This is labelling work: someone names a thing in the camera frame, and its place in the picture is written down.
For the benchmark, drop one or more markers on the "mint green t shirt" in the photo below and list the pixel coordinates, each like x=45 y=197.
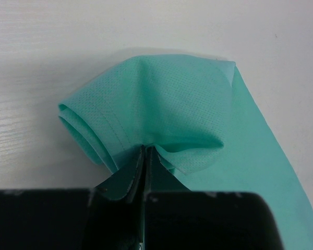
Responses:
x=202 y=120

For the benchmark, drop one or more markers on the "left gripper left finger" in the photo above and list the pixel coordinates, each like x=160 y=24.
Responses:
x=116 y=210

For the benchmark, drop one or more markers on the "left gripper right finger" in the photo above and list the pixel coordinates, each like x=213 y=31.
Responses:
x=168 y=213

